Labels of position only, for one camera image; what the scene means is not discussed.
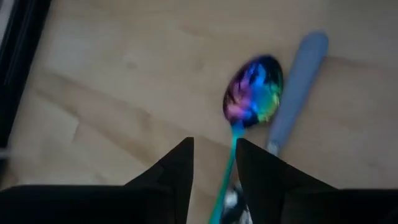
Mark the lavender-handled silver spoon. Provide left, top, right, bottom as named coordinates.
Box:
left=222, top=30, right=330, bottom=224

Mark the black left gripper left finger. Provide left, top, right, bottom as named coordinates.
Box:
left=124, top=136, right=195, bottom=224

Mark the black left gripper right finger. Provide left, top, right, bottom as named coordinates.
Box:
left=235, top=138, right=336, bottom=224

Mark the rainbow iridescent spoon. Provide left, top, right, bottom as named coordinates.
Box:
left=208, top=55, right=284, bottom=224

